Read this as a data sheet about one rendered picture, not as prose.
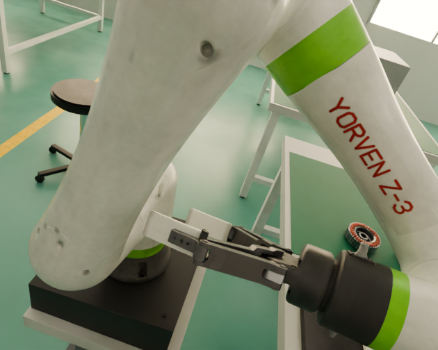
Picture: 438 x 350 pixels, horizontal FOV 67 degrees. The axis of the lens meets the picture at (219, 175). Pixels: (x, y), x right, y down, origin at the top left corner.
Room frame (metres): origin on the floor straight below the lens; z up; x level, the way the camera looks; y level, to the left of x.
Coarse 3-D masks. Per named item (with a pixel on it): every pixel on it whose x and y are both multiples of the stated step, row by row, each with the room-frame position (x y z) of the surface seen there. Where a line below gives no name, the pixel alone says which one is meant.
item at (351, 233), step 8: (352, 224) 0.91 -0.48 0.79; (360, 224) 0.92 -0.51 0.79; (352, 232) 0.87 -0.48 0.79; (360, 232) 0.89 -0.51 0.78; (368, 232) 0.90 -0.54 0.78; (352, 240) 0.84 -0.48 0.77; (360, 240) 0.84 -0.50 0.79; (368, 240) 0.88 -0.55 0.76; (376, 240) 0.86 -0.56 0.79; (368, 248) 0.83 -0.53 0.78; (376, 248) 0.84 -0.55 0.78
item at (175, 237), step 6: (174, 228) 0.26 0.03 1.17; (174, 234) 0.25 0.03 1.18; (180, 234) 0.25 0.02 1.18; (186, 234) 0.26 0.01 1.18; (168, 240) 0.25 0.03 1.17; (174, 240) 0.25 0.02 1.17; (180, 240) 0.25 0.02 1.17; (186, 240) 0.25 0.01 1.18; (192, 240) 0.25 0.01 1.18; (180, 246) 0.24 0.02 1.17; (186, 246) 0.24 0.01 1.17; (192, 246) 0.24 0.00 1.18; (192, 252) 0.24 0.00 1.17; (198, 252) 0.23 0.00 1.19; (204, 252) 0.23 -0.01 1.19; (204, 258) 0.23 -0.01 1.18
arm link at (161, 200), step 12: (168, 168) 0.48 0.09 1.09; (168, 180) 0.46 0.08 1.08; (156, 192) 0.42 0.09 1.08; (168, 192) 0.44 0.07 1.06; (156, 204) 0.41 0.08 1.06; (168, 204) 0.45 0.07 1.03; (144, 216) 0.38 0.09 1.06; (168, 216) 0.46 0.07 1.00; (144, 240) 0.41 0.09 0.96; (132, 252) 0.41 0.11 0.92; (144, 252) 0.42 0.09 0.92; (156, 252) 0.44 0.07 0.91
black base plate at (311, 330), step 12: (300, 312) 0.53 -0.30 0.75; (312, 312) 0.53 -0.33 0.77; (300, 324) 0.50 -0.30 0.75; (312, 324) 0.49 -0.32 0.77; (312, 336) 0.46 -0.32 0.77; (324, 336) 0.47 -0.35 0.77; (336, 336) 0.48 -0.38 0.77; (312, 348) 0.43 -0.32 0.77; (324, 348) 0.44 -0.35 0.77; (336, 348) 0.45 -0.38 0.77; (348, 348) 0.46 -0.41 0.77; (360, 348) 0.47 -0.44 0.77
